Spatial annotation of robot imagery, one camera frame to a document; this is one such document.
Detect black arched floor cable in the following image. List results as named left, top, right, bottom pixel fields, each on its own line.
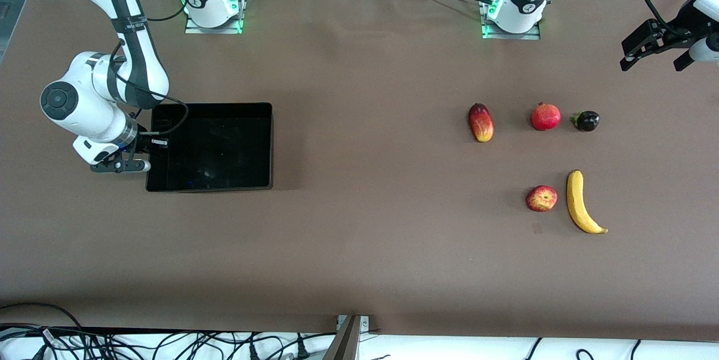
left=0, top=302, right=84, bottom=330

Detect silver mounting bracket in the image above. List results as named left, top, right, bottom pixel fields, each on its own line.
left=336, top=314, right=370, bottom=331

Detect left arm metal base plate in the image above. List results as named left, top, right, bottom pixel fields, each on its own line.
left=480, top=0, right=541, bottom=40

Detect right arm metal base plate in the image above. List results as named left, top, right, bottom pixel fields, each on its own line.
left=184, top=0, right=244, bottom=35

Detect table cover sheet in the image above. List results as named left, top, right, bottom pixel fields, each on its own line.
left=0, top=0, right=719, bottom=344

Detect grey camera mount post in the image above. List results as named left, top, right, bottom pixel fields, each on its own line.
left=321, top=314, right=363, bottom=360

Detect dark purple mangosteen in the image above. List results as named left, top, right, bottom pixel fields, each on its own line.
left=571, top=111, right=600, bottom=133

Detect red pomegranate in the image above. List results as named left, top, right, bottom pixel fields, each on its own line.
left=531, top=102, right=562, bottom=131

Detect red yellow apple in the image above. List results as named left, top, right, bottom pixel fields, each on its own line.
left=526, top=185, right=558, bottom=213

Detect red yellow mango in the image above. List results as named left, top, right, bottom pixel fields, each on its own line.
left=468, top=103, right=495, bottom=143

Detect yellow banana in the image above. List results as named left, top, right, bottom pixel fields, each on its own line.
left=566, top=170, right=609, bottom=235

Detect black plastic box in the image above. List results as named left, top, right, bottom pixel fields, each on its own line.
left=145, top=102, right=274, bottom=193

